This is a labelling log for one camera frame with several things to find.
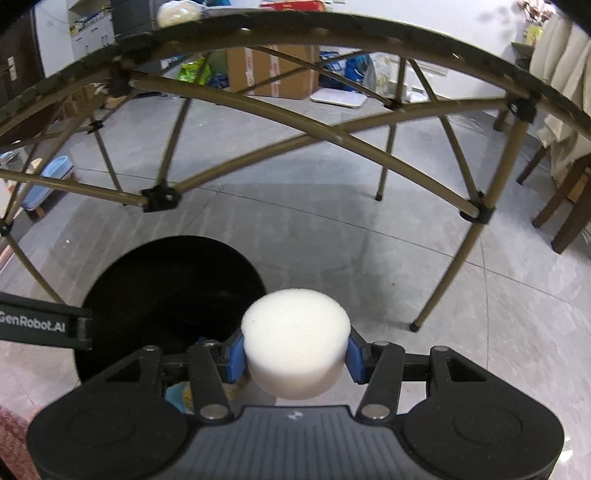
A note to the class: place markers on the dark brown door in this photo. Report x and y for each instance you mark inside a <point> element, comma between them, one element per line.
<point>18,55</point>

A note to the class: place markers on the light blue plastic tray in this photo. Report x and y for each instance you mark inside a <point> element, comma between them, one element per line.
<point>48,182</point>

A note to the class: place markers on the blue pet food bag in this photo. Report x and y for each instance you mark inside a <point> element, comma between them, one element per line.
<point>346,67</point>

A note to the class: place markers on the white bathroom scale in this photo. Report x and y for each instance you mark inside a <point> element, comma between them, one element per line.
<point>337,99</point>

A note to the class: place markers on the red gift box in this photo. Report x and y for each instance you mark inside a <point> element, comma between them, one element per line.
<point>291,5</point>

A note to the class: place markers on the black round bin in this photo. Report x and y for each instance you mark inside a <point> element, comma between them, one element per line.
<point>161,286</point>

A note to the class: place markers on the white base cabinet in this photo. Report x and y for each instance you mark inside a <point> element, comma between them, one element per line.
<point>92,41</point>

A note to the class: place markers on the white plush toy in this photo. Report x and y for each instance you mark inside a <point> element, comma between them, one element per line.
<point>178,13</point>

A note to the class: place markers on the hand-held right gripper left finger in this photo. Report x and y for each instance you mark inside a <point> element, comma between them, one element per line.
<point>235,360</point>

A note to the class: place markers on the white round foam sponge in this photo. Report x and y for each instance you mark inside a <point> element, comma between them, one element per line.
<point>295,337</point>

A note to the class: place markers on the dark wooden chair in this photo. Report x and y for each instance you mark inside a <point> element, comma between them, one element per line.
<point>568,207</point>

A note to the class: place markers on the dark wooden side table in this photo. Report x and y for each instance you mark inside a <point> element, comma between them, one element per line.
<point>512,69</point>

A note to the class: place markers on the cardboard box with red tape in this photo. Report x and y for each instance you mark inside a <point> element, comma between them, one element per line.
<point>251,69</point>
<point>298,74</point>

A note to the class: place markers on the cream hooded garment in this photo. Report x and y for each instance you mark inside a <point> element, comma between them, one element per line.
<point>563,92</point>

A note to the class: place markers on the dried flower bouquet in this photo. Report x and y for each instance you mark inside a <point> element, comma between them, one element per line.
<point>528,9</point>

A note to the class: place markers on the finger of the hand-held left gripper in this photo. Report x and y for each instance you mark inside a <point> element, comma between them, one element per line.
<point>84,333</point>

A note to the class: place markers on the khaki folding table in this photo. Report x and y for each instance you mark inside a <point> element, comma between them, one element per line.
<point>415,34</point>

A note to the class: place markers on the white plastic bag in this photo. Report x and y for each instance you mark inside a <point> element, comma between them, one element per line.
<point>383,69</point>

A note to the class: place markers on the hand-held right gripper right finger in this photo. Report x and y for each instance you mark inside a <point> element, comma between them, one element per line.
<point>355,362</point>

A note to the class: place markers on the green snack bag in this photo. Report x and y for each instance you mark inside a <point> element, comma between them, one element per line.
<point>194,71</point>

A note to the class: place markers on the open brown cardboard box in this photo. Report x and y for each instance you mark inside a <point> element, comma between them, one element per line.
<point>83,101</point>

